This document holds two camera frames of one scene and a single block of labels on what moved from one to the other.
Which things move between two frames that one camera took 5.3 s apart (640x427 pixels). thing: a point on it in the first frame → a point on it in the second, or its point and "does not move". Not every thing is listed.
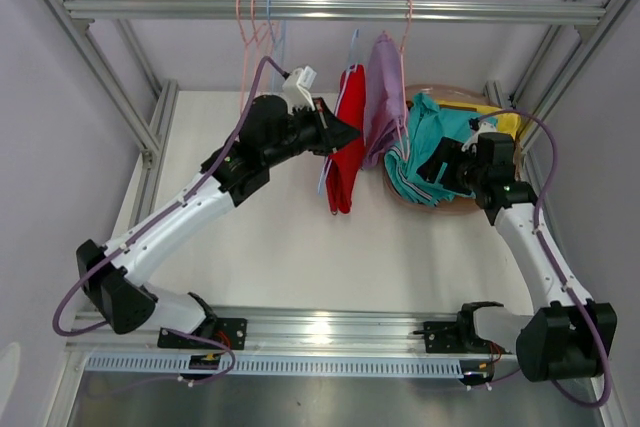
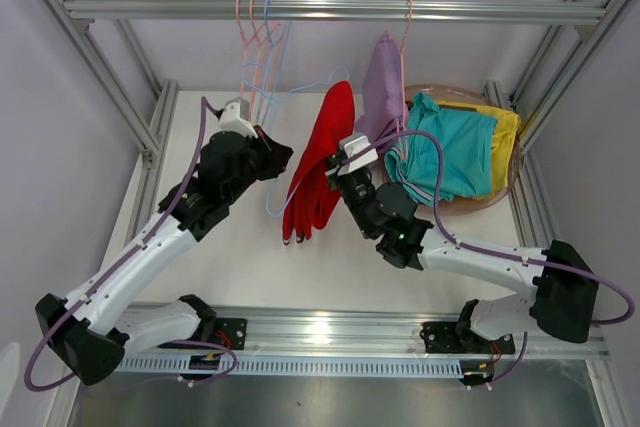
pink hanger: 402,129 does not move
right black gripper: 448,150 → 342,177
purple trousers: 385,105 does not move
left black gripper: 324,146 → 276,155
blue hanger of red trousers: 350,62 → 333,75
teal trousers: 428,124 does not move
